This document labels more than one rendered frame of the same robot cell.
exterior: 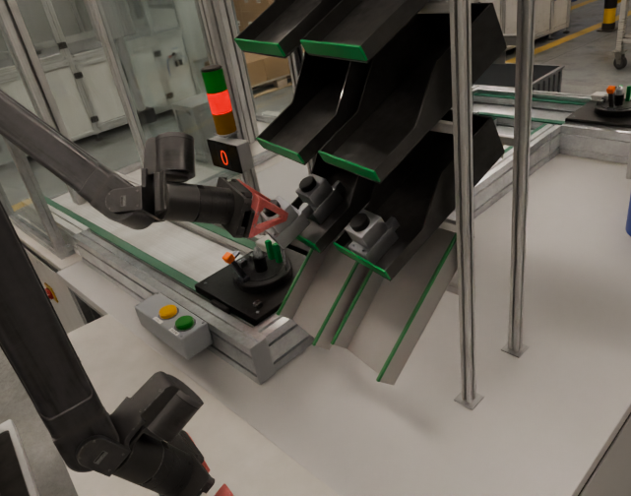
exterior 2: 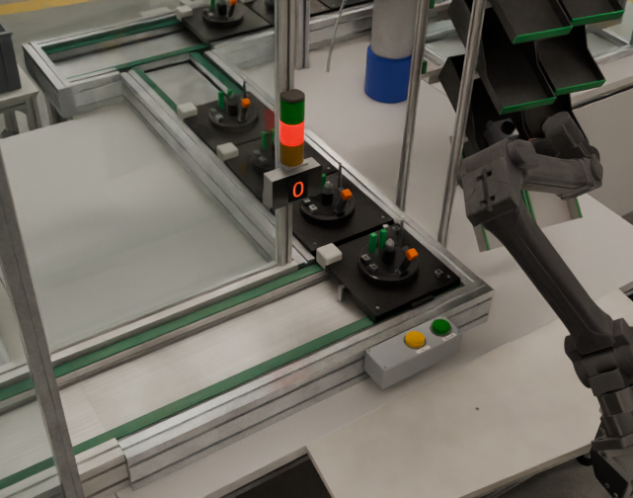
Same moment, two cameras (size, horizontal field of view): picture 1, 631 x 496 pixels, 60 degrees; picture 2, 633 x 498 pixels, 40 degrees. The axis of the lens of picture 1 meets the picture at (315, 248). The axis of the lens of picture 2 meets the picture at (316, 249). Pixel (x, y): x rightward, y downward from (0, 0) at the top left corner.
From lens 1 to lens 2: 210 cm
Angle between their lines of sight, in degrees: 67
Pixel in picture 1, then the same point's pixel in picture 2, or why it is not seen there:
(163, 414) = not seen: outside the picture
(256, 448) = (556, 330)
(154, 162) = (573, 139)
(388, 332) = (544, 198)
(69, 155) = (566, 165)
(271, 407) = (515, 317)
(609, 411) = not seen: hidden behind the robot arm
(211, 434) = (536, 356)
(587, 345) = not seen: hidden behind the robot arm
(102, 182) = (586, 167)
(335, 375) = (489, 277)
